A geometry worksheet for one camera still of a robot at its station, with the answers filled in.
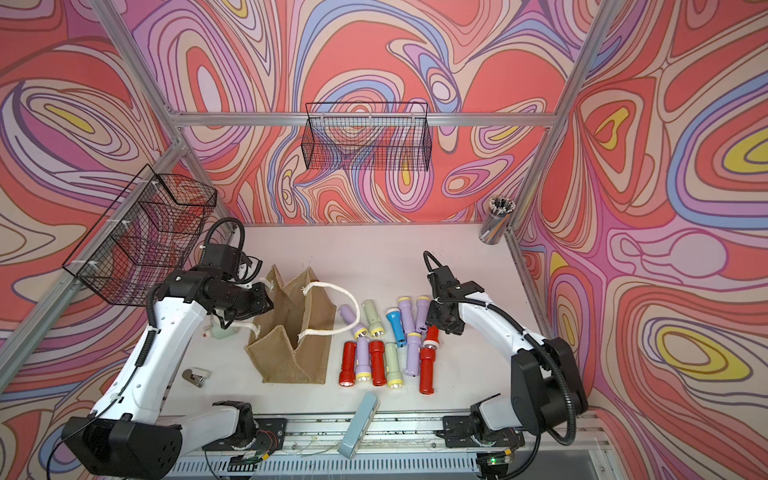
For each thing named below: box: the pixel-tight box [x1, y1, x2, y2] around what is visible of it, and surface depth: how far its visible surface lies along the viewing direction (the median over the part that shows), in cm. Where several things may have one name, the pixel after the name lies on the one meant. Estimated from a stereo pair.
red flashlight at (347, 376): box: [339, 341, 357, 388], surface depth 84 cm
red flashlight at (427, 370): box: [420, 348, 436, 395], surface depth 84 cm
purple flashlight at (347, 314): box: [338, 304, 356, 325], surface depth 95 cm
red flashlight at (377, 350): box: [369, 340, 387, 387], surface depth 84 cm
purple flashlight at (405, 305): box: [398, 296, 416, 333], surface depth 94 cm
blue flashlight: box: [386, 307, 407, 348], surface depth 92 cm
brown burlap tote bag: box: [244, 264, 336, 384], surface depth 78 cm
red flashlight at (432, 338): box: [423, 325, 440, 350], surface depth 88 cm
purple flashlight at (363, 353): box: [352, 323, 372, 381], surface depth 85 cm
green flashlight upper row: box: [362, 300, 385, 338], surface depth 90 cm
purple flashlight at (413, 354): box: [405, 332, 423, 377], surface depth 86 cm
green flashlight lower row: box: [384, 342, 404, 389], surface depth 84 cm
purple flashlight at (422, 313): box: [416, 295, 431, 334], surface depth 93 cm
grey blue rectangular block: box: [337, 392, 381, 460], surface depth 75 cm
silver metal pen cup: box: [479, 196, 516, 245], surface depth 107 cm
